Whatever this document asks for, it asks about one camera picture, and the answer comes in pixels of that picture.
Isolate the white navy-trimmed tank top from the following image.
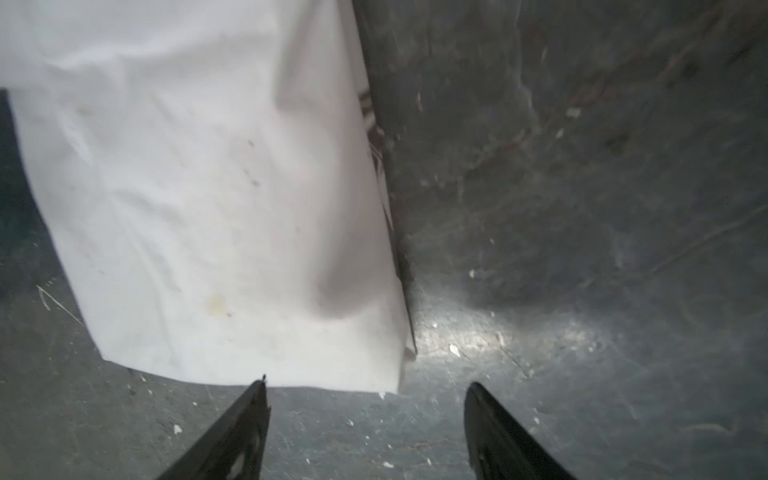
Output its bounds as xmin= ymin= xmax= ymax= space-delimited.
xmin=1 ymin=1 xmax=415 ymax=394

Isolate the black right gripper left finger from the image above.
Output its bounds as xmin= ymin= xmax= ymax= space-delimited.
xmin=159 ymin=378 xmax=271 ymax=480

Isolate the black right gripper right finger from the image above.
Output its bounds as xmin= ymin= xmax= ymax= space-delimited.
xmin=463 ymin=382 xmax=574 ymax=480

